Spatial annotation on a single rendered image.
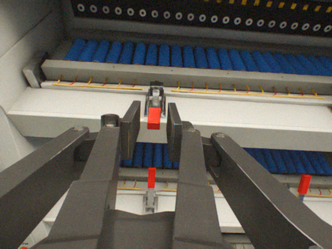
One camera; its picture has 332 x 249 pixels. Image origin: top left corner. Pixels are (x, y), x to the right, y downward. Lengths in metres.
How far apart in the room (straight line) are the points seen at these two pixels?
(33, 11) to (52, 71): 0.09
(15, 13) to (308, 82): 0.41
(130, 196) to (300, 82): 0.34
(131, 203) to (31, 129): 0.21
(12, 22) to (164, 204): 0.35
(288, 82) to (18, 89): 0.37
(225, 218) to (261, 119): 0.20
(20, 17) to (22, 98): 0.10
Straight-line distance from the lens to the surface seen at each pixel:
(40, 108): 0.29
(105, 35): 0.38
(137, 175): 0.39
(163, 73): 0.28
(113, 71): 0.29
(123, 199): 0.39
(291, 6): 0.42
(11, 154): 0.34
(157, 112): 0.20
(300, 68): 0.40
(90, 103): 0.27
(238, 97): 0.30
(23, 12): 0.35
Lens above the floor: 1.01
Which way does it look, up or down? 28 degrees down
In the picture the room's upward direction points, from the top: 5 degrees clockwise
